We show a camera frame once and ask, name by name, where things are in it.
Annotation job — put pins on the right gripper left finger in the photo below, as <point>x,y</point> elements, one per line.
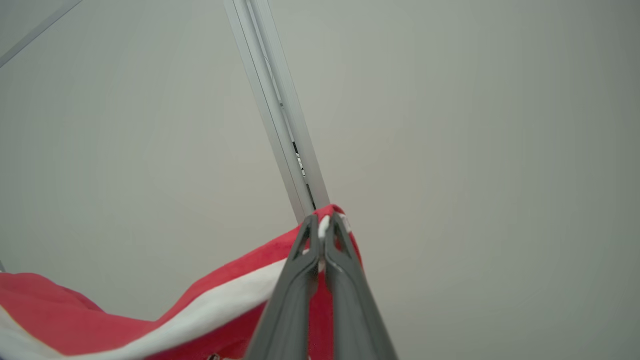
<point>292,310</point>

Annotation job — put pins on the red white t-shirt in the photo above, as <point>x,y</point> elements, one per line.
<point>75,320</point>

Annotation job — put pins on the grey aluminium wall post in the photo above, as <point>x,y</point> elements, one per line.
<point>280,110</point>

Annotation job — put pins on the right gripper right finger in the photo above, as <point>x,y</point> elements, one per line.
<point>352,310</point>

